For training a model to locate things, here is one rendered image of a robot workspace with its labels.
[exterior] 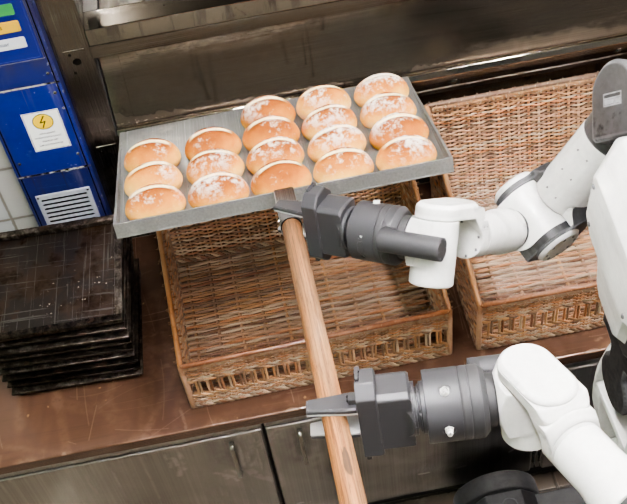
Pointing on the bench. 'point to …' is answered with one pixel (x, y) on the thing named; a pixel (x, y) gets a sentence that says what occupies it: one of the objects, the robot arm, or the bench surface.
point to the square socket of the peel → (285, 199)
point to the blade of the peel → (178, 133)
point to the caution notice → (46, 130)
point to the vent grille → (68, 205)
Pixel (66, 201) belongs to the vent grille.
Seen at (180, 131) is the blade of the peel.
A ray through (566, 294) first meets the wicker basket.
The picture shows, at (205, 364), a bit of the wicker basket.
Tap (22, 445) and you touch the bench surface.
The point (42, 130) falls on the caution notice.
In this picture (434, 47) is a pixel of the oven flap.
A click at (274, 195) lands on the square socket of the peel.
